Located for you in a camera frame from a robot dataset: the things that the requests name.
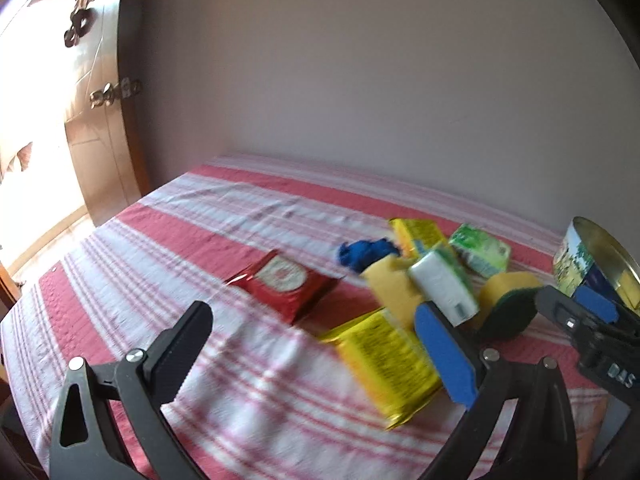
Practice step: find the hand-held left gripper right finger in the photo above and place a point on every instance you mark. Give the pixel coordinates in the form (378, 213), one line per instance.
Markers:
(445, 355)

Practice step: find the yellow snack packet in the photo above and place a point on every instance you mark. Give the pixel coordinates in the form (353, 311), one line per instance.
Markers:
(420, 235)
(385, 360)

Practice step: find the white tissue pack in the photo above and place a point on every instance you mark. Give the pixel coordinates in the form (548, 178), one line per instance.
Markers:
(442, 280)

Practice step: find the red snack packet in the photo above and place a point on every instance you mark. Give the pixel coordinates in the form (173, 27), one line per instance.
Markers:
(282, 277)

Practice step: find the dark hanging door ornament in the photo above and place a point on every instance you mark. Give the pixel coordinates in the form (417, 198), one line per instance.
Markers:
(80, 25)

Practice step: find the green tissue pack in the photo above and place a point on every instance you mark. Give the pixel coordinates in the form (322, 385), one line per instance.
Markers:
(480, 250)

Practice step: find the wooden door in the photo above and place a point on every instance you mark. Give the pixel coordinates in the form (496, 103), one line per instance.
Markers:
(105, 160)

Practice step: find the dark door frame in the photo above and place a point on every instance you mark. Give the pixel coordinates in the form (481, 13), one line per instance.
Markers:
(132, 35)

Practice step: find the red white striped bedspread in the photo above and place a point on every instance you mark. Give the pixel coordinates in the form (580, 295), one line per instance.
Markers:
(250, 210)

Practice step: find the blue cloth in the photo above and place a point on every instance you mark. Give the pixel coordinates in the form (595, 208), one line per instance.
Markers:
(362, 255)

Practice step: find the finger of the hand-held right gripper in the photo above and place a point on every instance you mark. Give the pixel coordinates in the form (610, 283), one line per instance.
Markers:
(557, 307)
(595, 305)

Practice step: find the round printed metal tin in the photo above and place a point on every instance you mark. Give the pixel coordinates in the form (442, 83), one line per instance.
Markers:
(575, 260)

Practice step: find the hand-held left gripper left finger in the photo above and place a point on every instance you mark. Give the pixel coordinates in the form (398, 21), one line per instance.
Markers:
(175, 350)

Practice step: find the yellow sponge block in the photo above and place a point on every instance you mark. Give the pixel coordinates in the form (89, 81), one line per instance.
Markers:
(387, 290)

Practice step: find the yellow green scouring sponge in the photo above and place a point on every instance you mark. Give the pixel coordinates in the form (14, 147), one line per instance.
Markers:
(505, 287)

